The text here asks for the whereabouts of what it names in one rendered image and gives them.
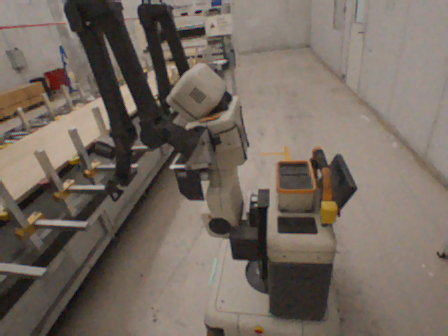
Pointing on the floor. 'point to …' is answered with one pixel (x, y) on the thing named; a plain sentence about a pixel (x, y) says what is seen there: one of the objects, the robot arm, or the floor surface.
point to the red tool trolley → (56, 79)
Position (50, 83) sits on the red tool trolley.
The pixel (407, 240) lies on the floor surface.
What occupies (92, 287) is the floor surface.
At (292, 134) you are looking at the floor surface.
